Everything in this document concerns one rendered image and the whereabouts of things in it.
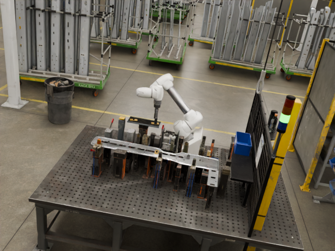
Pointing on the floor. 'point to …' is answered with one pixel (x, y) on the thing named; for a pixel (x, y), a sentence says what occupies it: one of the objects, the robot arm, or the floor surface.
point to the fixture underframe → (42, 223)
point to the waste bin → (59, 98)
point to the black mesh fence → (256, 128)
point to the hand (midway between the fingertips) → (155, 120)
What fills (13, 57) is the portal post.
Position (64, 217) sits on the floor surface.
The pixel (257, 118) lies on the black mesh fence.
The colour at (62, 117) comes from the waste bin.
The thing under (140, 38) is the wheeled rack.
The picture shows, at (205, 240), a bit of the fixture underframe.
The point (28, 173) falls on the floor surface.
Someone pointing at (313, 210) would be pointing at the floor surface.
